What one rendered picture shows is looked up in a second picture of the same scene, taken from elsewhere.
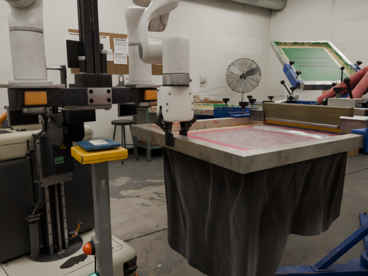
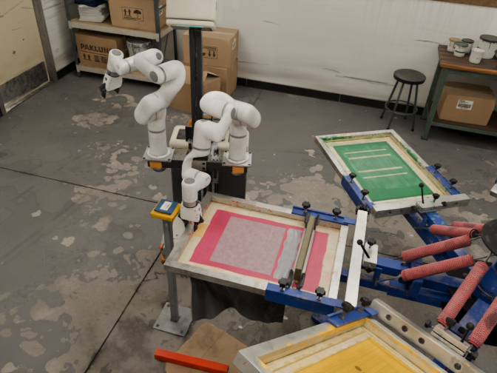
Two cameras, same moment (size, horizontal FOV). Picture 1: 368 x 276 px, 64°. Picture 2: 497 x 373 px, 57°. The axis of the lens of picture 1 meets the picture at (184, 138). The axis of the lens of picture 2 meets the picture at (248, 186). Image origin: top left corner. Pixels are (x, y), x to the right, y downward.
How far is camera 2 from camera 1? 201 cm
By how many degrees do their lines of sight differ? 50
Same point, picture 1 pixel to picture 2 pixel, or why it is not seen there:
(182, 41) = (186, 188)
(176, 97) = (186, 210)
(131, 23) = not seen: hidden behind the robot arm
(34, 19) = (156, 126)
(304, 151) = (205, 277)
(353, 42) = not seen: outside the picture
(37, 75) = (157, 153)
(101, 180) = (165, 223)
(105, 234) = (167, 246)
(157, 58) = not seen: hidden behind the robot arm
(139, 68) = (231, 151)
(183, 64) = (187, 198)
